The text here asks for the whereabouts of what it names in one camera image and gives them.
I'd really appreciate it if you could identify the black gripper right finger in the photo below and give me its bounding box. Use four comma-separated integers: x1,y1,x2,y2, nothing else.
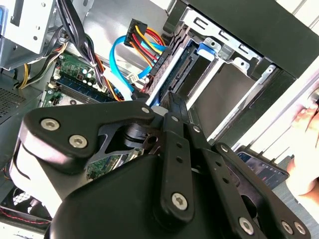
175,96,312,239

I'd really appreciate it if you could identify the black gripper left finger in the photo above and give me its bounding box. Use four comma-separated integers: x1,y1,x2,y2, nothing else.
18,92,195,220

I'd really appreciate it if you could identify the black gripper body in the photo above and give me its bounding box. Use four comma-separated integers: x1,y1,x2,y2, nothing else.
43,154,236,239

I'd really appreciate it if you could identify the hard disk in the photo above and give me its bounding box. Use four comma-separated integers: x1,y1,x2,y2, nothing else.
146,39,217,110

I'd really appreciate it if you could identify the person's bare hand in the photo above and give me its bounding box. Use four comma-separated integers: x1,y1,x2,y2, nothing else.
286,92,319,198

